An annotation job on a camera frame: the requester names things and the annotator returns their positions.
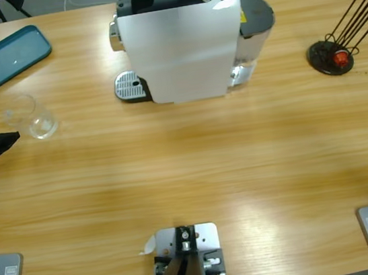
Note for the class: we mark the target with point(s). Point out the red coffee capsule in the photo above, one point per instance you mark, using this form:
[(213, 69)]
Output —
[(341, 58)]

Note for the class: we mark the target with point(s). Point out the black capsule holder with rods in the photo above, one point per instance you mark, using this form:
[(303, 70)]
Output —
[(321, 56)]

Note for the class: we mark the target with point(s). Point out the teal rectangular tray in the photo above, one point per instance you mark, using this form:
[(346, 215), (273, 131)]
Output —
[(7, 59)]

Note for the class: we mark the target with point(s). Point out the white capsule coffee machine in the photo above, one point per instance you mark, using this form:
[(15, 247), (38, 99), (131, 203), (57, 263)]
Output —
[(179, 53)]

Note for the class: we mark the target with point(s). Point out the chrome drip tray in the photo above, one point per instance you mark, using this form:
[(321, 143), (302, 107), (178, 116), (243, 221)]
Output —
[(128, 85)]

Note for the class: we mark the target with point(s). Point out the clear water tank dark lid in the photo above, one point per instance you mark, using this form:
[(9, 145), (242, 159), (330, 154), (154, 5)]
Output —
[(256, 12)]

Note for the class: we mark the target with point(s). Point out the white tape strip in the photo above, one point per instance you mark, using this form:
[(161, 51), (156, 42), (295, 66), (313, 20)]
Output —
[(148, 247)]

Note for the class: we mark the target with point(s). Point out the clear glass cup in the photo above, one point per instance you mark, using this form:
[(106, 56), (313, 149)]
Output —
[(38, 124)]

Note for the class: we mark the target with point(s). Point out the white mount block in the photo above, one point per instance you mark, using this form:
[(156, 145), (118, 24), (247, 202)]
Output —
[(206, 239)]

